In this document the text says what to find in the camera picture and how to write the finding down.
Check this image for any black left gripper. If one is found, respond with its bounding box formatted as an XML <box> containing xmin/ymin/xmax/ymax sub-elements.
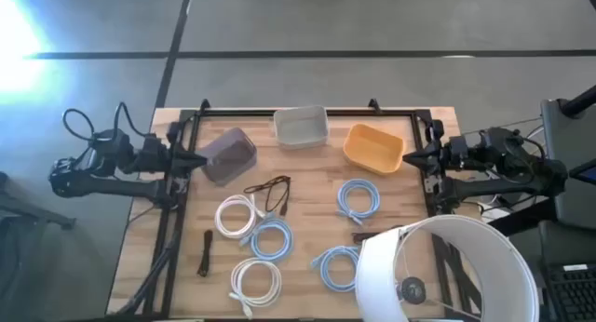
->
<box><xmin>137</xmin><ymin>134</ymin><xmax>209</xmax><ymax>176</ymax></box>

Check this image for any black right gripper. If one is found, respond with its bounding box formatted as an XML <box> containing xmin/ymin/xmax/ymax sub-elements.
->
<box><xmin>402</xmin><ymin>135</ymin><xmax>471</xmax><ymax>177</ymax></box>

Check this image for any white cable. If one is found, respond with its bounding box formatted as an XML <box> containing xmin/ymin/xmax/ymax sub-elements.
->
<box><xmin>227</xmin><ymin>257</ymin><xmax>284</xmax><ymax>320</ymax></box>
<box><xmin>213</xmin><ymin>194</ymin><xmax>267</xmax><ymax>241</ymax></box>

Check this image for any blue cable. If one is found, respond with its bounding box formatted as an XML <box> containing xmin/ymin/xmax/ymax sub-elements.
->
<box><xmin>238</xmin><ymin>217</ymin><xmax>296</xmax><ymax>263</ymax></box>
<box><xmin>336</xmin><ymin>178</ymin><xmax>382</xmax><ymax>226</ymax></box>
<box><xmin>310</xmin><ymin>245</ymin><xmax>362</xmax><ymax>294</ymax></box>

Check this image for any black looped usb cable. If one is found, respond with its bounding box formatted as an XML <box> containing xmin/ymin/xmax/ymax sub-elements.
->
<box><xmin>242</xmin><ymin>174</ymin><xmax>293</xmax><ymax>218</ymax></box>

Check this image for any translucent grey plastic bin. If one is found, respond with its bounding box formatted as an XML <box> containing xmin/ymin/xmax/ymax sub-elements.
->
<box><xmin>197</xmin><ymin>127</ymin><xmax>259</xmax><ymax>188</ymax></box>

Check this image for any yellow plastic bin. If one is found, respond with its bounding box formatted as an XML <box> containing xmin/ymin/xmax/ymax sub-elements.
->
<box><xmin>342</xmin><ymin>122</ymin><xmax>406</xmax><ymax>177</ymax></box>

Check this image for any white plastic bin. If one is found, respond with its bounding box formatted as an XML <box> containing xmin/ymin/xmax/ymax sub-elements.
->
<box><xmin>273</xmin><ymin>104</ymin><xmax>331</xmax><ymax>151</ymax></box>

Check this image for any white round lamp shade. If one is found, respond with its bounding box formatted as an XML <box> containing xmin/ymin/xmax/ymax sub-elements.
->
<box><xmin>354</xmin><ymin>213</ymin><xmax>542</xmax><ymax>322</ymax></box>

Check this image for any black keyboard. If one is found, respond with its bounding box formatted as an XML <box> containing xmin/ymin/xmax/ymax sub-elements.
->
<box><xmin>543</xmin><ymin>262</ymin><xmax>596</xmax><ymax>322</ymax></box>

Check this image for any black metal table frame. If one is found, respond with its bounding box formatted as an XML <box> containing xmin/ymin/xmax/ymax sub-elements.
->
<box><xmin>114</xmin><ymin>97</ymin><xmax>483</xmax><ymax>322</ymax></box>

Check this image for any black bundled cable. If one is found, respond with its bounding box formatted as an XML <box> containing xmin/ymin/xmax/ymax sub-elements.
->
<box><xmin>196</xmin><ymin>228</ymin><xmax>215</xmax><ymax>278</ymax></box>

